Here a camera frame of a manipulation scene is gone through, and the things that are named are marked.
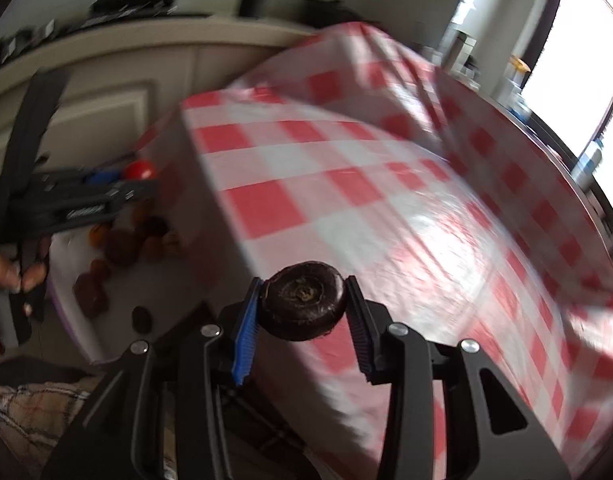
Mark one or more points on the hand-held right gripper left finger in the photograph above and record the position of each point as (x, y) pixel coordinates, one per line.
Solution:
(244, 345)

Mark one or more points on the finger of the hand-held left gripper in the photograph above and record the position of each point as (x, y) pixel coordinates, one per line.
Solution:
(104, 177)
(31, 125)

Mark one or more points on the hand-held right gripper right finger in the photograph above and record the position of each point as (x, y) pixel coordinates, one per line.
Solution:
(359, 330)

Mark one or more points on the small red tomato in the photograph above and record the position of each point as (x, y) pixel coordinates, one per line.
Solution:
(139, 169)

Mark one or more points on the dark round water chestnut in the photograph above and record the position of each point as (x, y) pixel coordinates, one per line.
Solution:
(301, 305)

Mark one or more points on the white basin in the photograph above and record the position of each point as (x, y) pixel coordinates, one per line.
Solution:
(121, 290)

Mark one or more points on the person's left hand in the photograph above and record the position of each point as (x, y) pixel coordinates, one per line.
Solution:
(6, 267)

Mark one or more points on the cream cabinet door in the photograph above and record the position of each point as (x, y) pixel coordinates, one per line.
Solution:
(111, 100)

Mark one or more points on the red white checkered tablecloth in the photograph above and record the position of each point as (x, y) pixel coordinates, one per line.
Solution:
(361, 185)

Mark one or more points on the plaid clothing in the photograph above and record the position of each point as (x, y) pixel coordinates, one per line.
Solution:
(26, 410)

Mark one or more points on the white spray bottle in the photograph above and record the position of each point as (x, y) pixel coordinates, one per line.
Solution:
(517, 72)

